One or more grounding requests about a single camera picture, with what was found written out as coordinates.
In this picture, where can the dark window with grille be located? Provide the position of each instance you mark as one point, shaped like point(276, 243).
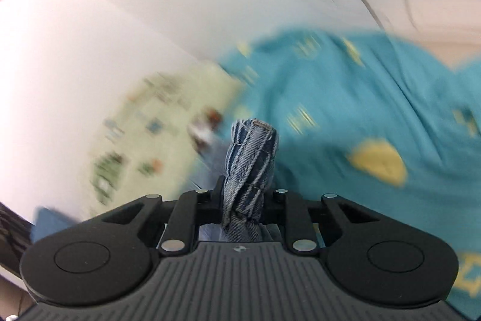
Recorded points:
point(13, 234)

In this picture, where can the teal printed bed sheet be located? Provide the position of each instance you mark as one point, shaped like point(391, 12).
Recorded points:
point(338, 99)

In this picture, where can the blue denim jeans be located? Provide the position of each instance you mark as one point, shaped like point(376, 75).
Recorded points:
point(248, 163)

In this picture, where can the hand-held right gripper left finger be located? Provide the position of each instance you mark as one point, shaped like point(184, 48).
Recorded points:
point(210, 206)

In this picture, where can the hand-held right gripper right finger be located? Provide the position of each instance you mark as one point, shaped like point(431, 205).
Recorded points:
point(276, 208)

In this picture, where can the blue padded headboard panel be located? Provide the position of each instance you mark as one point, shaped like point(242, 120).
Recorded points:
point(52, 225)

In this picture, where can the green printed fleece blanket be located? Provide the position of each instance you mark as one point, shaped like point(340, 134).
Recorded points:
point(169, 125)

